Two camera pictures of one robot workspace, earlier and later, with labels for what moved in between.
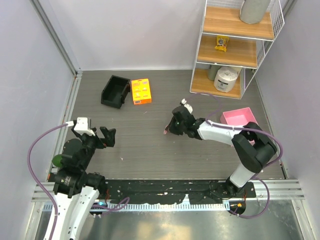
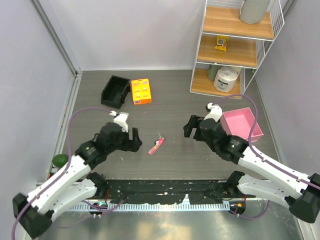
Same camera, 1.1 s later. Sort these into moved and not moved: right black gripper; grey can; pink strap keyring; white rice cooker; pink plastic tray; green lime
Moved: right black gripper; pink strap keyring
Not moved: white rice cooker; grey can; green lime; pink plastic tray
